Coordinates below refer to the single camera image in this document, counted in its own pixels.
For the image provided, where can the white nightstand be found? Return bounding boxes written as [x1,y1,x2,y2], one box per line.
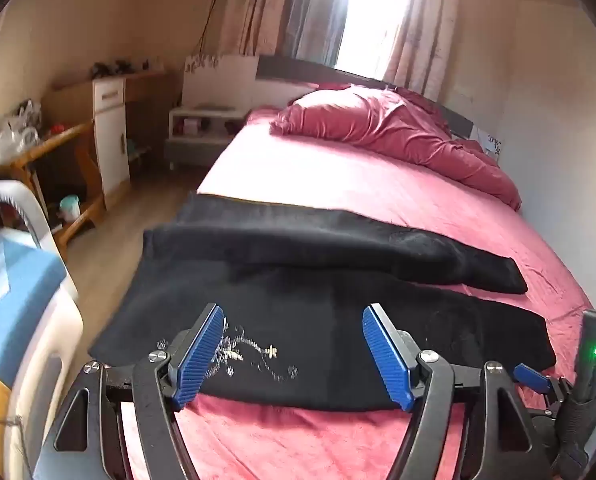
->
[165,105,251,171]

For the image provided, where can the blue and white furniture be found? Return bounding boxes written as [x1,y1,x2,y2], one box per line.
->
[0,180,85,476]

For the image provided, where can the white jug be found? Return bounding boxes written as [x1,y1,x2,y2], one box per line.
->
[59,195,82,223]

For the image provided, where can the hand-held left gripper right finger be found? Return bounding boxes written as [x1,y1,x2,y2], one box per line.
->
[362,302,553,480]

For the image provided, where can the wooden desk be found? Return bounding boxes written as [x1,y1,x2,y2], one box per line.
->
[53,69,179,161]

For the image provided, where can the bed with pink sheet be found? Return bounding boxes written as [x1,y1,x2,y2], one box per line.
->
[123,77,596,480]

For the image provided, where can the wooden side table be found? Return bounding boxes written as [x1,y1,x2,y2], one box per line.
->
[0,122,106,261]

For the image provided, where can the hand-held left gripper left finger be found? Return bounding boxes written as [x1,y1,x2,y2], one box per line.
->
[33,302,226,480]

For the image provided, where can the pink duvet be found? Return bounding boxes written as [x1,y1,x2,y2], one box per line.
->
[269,85,522,211]

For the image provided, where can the black pants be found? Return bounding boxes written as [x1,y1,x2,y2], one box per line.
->
[88,192,558,413]

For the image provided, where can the clear plastic bags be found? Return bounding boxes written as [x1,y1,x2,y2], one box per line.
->
[0,100,44,156]

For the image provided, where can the white floral board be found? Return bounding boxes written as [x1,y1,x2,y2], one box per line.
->
[183,54,259,108]

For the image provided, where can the white cabinet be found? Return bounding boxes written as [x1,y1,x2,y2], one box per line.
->
[92,77,131,198]

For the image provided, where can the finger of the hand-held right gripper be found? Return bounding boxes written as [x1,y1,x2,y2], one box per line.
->
[512,362,573,417]

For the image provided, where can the grey headboard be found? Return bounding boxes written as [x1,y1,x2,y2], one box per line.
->
[255,55,473,136]

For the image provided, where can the bright window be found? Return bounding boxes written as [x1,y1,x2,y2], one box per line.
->
[333,0,419,73]

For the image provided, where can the beige curtain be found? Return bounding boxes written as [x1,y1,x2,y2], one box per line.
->
[383,0,473,111]
[238,0,351,68]

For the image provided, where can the small floral board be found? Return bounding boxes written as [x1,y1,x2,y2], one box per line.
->
[472,127,503,161]

